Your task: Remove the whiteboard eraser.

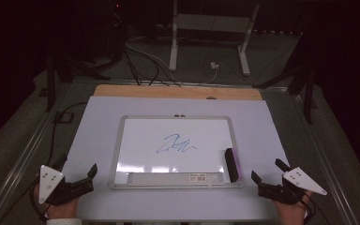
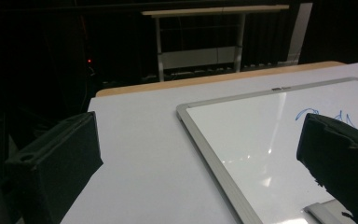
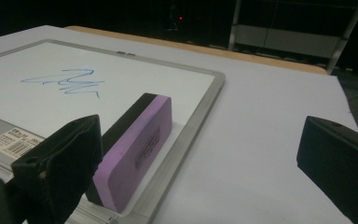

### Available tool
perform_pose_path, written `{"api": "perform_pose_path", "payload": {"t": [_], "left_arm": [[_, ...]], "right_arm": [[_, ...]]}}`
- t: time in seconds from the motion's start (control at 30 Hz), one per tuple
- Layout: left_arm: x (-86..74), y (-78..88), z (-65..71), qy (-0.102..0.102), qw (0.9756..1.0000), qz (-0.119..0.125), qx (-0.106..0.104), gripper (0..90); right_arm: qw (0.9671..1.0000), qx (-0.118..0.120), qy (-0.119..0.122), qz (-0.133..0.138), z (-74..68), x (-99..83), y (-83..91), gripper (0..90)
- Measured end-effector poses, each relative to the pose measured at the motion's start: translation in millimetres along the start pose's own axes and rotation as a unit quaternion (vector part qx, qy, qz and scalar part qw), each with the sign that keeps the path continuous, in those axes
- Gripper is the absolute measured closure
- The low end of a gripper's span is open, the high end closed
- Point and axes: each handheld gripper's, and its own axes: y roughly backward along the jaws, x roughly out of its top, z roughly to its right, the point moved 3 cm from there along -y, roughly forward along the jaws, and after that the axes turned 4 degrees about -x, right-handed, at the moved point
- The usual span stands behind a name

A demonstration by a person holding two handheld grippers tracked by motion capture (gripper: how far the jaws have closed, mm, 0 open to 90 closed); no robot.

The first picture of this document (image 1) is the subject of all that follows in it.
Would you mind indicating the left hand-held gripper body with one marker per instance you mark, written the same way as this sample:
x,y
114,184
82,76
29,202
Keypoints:
x,y
51,182

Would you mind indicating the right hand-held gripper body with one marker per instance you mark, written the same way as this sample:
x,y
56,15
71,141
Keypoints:
x,y
281,192

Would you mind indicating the black whiteboard eraser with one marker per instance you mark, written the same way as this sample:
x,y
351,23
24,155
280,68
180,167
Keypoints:
x,y
232,165

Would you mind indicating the silver-framed whiteboard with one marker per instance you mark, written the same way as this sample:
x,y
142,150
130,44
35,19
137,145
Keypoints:
x,y
143,150

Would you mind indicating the person's right hand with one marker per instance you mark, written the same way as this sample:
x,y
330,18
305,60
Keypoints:
x,y
292,214

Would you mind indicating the person's left hand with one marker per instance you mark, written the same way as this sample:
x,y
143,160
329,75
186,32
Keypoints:
x,y
64,210

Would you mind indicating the person's left white sleeve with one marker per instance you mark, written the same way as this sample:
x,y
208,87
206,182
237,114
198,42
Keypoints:
x,y
64,222

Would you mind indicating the black floor socket plate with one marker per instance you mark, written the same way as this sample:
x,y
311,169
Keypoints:
x,y
64,117

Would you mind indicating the white table cover sheet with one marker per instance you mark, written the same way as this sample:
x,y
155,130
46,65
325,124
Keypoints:
x,y
97,125

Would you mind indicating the black stand legs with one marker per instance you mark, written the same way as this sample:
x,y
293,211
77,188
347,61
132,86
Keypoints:
x,y
50,84
307,93

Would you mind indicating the dark equipment tower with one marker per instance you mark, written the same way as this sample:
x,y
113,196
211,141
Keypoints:
x,y
117,28

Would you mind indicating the white metal stand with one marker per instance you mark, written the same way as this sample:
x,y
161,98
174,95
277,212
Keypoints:
x,y
174,47

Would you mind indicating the aluminium floor rail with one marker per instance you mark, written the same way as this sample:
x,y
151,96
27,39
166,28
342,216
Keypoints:
x,y
325,156
18,162

